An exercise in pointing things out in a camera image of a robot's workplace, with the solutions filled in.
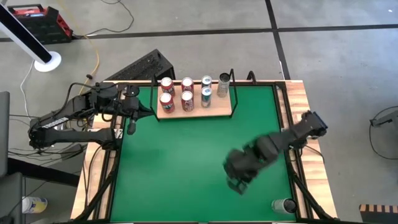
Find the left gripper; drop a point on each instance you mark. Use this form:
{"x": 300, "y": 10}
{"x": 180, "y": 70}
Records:
{"x": 130, "y": 107}

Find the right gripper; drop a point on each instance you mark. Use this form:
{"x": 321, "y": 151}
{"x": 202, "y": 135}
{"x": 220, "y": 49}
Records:
{"x": 245, "y": 165}

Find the red Fanta can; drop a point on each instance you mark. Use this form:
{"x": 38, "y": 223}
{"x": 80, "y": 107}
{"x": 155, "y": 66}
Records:
{"x": 167, "y": 104}
{"x": 167, "y": 84}

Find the white Celsius can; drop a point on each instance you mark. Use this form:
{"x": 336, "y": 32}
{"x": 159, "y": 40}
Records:
{"x": 223, "y": 88}
{"x": 281, "y": 206}

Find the red Coca-Cola can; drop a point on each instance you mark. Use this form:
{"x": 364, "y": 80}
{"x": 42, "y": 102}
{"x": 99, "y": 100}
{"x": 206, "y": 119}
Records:
{"x": 187, "y": 84}
{"x": 187, "y": 102}

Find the blue Red Bull can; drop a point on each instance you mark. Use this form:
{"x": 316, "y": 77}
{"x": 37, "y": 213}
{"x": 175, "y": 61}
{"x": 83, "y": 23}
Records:
{"x": 206, "y": 81}
{"x": 206, "y": 99}

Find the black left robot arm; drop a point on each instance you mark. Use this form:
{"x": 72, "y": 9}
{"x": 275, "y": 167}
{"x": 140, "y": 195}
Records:
{"x": 62, "y": 137}

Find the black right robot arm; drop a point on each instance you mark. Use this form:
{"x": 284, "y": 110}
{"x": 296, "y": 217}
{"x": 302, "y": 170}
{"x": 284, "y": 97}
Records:
{"x": 306, "y": 126}

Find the black perforated computer case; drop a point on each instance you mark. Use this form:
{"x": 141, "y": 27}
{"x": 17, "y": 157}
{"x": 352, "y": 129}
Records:
{"x": 143, "y": 67}

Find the green table mat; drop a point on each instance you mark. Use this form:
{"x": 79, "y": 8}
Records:
{"x": 186, "y": 174}

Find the black power adapter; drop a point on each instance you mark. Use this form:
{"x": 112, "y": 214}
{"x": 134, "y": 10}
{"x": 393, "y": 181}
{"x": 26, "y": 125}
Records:
{"x": 73, "y": 153}

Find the red and black tool case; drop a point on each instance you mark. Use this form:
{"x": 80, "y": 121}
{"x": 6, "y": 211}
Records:
{"x": 43, "y": 26}

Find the white and yellow container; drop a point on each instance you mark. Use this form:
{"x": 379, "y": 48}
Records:
{"x": 34, "y": 204}

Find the grey furniture panel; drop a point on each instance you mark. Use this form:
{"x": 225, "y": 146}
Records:
{"x": 3, "y": 133}

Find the orange black striped box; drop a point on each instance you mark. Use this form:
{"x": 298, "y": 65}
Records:
{"x": 377, "y": 214}

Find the white and black floor stand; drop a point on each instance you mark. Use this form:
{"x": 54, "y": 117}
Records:
{"x": 21, "y": 35}

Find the grey floor stand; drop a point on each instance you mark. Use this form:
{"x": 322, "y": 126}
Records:
{"x": 387, "y": 119}

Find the black aluminium table frame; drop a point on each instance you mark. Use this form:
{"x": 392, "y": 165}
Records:
{"x": 295, "y": 193}

